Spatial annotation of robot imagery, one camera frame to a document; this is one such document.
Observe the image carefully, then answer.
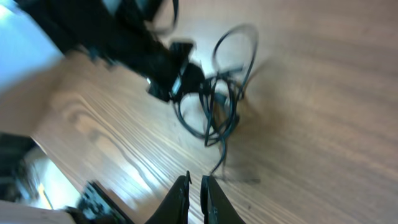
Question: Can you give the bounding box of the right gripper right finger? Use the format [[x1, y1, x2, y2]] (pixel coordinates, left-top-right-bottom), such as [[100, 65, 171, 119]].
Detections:
[[200, 175, 245, 224]]

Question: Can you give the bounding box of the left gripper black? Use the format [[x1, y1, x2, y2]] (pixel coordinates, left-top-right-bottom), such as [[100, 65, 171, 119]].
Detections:
[[147, 42, 205, 103]]

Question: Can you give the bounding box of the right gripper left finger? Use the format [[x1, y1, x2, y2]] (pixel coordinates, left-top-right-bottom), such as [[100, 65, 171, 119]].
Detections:
[[146, 171, 192, 224]]

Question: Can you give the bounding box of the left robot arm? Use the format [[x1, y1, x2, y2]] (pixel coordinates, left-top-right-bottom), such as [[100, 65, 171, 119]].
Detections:
[[17, 0, 205, 102]]

